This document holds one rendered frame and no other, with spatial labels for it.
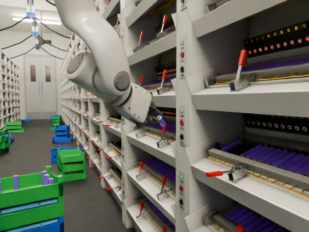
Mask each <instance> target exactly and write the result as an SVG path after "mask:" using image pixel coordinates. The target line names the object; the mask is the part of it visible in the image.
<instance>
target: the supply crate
mask: <svg viewBox="0 0 309 232"><path fill-rule="evenodd" d="M46 174H49V178H53V184H49V185H44V186H43V185H42V172H41V173H35V174H26V175H20V176H18V186H19V190H15V191H14V184H13V177H7V178H1V179H0V181H1V189H2V193H0V209H2V208H7V207H12V206H17V205H21V204H26V203H32V202H37V201H41V200H46V199H50V198H55V197H61V196H63V176H62V175H58V176H55V175H54V174H53V173H52V168H51V166H46Z"/></svg>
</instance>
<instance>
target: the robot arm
mask: <svg viewBox="0 0 309 232"><path fill-rule="evenodd" d="M54 2H55V5H56V8H57V12H58V14H59V17H60V19H61V22H62V23H63V25H64V27H65V28H66V29H68V30H69V31H71V32H73V33H75V34H76V35H78V36H79V37H80V38H81V39H82V40H83V41H84V43H85V44H86V45H87V47H88V48H89V50H90V52H91V53H89V52H88V51H86V50H83V51H80V52H78V53H77V54H76V55H74V57H73V58H72V59H71V61H70V62H69V64H68V66H67V69H66V77H67V79H68V80H70V81H71V82H73V83H75V84H76V85H78V86H80V87H81V88H83V89H85V90H87V91H88V92H90V93H92V94H93V95H95V96H97V97H98V98H100V99H101V100H103V101H105V102H106V103H108V104H110V105H111V106H113V107H114V109H115V110H116V111H117V112H118V113H119V114H120V115H122V116H123V117H124V118H126V119H127V120H128V121H130V122H132V123H135V124H136V125H137V127H138V128H143V127H144V125H145V124H146V123H148V122H151V123H152V124H157V123H161V121H160V120H159V119H157V118H156V117H154V116H150V115H148V114H147V113H148V111H149V112H150V113H152V114H153V115H155V116H158V115H160V116H163V114H162V113H161V112H160V110H158V109H157V108H156V106H155V105H154V102H153V99H152V98H153V94H152V93H151V92H148V91H147V90H145V89H144V88H142V87H140V86H139V85H137V84H134V83H132V82H131V73H130V68H129V63H128V60H127V56H126V52H125V49H124V46H123V43H122V41H121V39H120V37H119V35H118V34H117V32H116V31H115V29H114V28H113V27H112V26H111V25H110V24H109V23H108V22H107V21H106V20H105V19H104V18H103V17H102V16H101V15H100V14H99V12H98V11H97V9H96V6H95V2H94V0H54Z"/></svg>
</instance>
